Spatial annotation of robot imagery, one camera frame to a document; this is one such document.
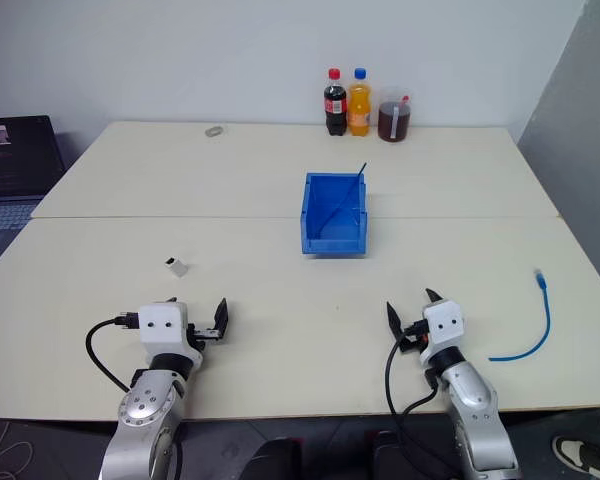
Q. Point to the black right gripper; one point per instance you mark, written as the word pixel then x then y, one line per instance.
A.
pixel 414 336

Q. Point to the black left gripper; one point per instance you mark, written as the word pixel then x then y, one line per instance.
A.
pixel 202 335

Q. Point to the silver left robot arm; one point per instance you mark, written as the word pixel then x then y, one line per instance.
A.
pixel 145 410

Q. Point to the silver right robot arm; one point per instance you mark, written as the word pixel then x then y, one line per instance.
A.
pixel 475 405

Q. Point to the small white connector piece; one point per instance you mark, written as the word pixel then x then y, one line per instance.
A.
pixel 178 268

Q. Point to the blue plastic storage bin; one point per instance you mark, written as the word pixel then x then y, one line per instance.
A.
pixel 332 245

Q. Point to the thin blue stick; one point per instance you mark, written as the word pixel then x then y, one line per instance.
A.
pixel 347 192

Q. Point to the clear tape roll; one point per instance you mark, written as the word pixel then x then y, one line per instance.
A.
pixel 213 132

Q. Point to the clear jar brown liquid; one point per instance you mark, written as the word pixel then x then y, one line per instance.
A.
pixel 394 122

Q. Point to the orange soda bottle blue cap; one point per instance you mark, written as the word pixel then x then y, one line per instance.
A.
pixel 359 107

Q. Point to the cola bottle red cap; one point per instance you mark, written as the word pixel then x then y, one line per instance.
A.
pixel 335 107

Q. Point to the black and white sneaker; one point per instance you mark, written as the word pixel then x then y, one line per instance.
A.
pixel 580 455

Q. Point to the dark laptop computer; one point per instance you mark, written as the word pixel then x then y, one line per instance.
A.
pixel 15 155

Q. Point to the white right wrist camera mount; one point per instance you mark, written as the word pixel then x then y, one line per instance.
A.
pixel 444 325

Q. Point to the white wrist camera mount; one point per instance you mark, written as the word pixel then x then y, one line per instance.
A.
pixel 161 325
pixel 444 325

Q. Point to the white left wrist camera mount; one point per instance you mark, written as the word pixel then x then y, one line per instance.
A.
pixel 161 325

